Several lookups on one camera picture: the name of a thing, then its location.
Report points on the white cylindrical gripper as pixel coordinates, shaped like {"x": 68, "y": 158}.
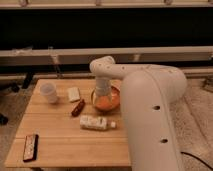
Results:
{"x": 102, "y": 87}

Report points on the orange ceramic bowl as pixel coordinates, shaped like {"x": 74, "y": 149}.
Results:
{"x": 107, "y": 102}

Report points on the white rectangular block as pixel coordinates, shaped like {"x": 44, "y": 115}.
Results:
{"x": 73, "y": 94}

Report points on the brown red snack bar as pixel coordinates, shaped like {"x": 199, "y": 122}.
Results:
{"x": 77, "y": 110}

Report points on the white plastic bottle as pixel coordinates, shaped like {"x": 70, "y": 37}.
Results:
{"x": 96, "y": 123}

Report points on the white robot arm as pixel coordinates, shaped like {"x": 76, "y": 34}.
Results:
{"x": 146, "y": 92}

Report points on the translucent plastic cup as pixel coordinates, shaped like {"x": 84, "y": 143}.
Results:
{"x": 48, "y": 91}

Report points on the wooden table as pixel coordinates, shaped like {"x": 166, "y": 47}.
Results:
{"x": 62, "y": 143}

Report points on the black rectangular remote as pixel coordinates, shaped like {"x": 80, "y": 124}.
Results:
{"x": 30, "y": 148}

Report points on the white metal rail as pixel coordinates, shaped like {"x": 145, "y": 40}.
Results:
{"x": 27, "y": 57}

